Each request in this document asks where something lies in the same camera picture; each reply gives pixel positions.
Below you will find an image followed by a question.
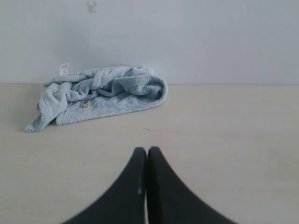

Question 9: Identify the light blue terry towel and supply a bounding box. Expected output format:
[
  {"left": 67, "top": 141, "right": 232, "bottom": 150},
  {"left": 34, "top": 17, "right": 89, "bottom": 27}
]
[{"left": 25, "top": 66, "right": 168, "bottom": 133}]

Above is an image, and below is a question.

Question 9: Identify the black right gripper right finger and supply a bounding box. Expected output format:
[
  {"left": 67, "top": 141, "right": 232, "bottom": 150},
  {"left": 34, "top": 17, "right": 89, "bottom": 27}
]
[{"left": 146, "top": 147, "right": 234, "bottom": 224}]

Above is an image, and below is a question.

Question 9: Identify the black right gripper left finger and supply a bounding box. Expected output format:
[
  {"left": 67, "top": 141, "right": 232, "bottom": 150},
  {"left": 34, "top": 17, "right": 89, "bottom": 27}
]
[{"left": 65, "top": 147, "right": 147, "bottom": 224}]

